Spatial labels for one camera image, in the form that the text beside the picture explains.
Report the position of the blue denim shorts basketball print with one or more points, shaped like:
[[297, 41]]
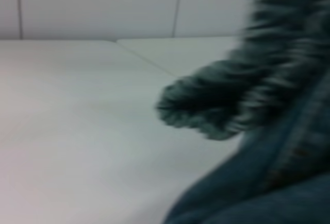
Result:
[[270, 105]]

